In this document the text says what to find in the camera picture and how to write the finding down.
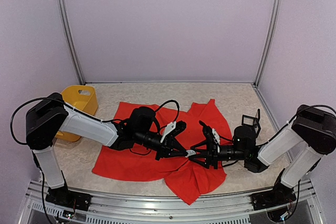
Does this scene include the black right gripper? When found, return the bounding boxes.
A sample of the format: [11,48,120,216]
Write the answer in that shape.
[188,139,248,169]

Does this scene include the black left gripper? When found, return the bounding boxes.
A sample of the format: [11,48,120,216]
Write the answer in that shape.
[135,130,188,161]

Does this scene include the white round brooch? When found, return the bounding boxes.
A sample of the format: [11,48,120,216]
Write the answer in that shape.
[185,150,196,157]

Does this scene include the red t-shirt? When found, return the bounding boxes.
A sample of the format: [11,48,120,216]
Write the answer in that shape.
[91,99,232,205]

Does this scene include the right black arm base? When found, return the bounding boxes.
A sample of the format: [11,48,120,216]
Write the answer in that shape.
[251,169,297,210]

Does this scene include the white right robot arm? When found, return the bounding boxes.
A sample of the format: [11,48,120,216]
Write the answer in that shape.
[189,104,335,205]

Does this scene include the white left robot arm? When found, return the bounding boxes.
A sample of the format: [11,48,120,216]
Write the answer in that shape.
[17,93,187,206]

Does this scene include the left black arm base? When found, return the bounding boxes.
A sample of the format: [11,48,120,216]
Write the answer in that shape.
[46,183,92,211]

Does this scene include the rear black display box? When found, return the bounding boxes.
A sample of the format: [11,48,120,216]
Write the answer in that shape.
[241,109,261,135]

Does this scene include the yellow plastic basket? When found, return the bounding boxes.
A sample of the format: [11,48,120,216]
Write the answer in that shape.
[55,85,99,142]

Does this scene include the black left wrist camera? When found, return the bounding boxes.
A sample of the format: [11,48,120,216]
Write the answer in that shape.
[160,121,187,143]

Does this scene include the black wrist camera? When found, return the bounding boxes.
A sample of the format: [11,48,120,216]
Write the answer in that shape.
[199,120,220,146]
[160,121,187,143]

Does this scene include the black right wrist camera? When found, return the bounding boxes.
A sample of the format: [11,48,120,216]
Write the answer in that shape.
[199,120,220,146]

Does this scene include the aluminium front rail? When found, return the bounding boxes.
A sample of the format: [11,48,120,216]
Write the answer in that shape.
[16,180,325,223]

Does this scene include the right aluminium frame post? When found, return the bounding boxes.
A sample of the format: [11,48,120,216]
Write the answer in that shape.
[254,0,281,89]

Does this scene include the aluminium frame post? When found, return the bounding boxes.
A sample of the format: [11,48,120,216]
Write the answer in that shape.
[254,0,281,89]
[57,0,86,85]

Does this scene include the left aluminium frame post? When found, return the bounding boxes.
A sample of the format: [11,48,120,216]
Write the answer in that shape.
[57,0,86,85]

